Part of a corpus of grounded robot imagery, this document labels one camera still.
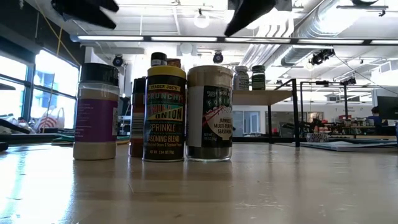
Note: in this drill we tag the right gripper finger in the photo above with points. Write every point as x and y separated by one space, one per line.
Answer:
248 15

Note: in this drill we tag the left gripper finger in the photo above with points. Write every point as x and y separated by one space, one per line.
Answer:
110 4
84 14

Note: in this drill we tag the oregano jar green lid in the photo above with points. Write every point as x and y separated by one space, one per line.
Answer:
258 78

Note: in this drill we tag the bagel seasoning jar white lid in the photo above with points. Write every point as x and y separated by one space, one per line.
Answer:
241 79

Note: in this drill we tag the purple label spice jar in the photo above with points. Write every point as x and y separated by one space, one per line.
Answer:
96 121

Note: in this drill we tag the furikake jar tan lid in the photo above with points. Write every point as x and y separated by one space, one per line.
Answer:
210 118

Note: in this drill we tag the orange spice jar black lid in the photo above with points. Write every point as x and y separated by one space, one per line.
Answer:
137 124

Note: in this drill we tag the chili onion jar yellow lid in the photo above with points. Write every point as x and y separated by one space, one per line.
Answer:
164 118

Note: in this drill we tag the wooden shelf black legs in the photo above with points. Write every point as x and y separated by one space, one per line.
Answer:
261 97

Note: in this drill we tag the ceiling light bar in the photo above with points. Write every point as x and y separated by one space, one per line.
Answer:
329 41
384 42
110 38
183 39
258 40

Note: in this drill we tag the teal label jar black lid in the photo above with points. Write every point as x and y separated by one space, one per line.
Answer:
159 59

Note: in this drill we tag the orange seasoning packet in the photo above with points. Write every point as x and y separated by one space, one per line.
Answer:
174 63

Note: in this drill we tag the dark background screen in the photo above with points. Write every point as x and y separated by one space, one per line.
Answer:
125 105

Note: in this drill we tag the white bag red rings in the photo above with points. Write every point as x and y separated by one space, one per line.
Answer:
49 121

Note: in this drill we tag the teal cloth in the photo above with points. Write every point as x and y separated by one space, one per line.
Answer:
62 139

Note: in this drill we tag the small round silver tin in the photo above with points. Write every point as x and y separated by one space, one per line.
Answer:
317 137

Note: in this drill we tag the waterfall cover book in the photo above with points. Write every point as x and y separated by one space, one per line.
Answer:
348 146

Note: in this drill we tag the dark computer monitor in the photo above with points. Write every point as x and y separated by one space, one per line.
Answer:
388 107

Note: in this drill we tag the black ceiling spot camera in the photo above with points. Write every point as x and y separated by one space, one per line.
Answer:
117 61
218 58

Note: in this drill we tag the silver ceiling duct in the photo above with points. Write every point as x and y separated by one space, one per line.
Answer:
298 56

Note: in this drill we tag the black hanging camera cluster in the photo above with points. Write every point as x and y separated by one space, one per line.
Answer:
321 57

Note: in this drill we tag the window with dark frame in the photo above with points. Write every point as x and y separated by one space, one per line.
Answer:
46 90

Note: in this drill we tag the black background rig frame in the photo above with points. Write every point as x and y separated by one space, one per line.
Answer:
345 99

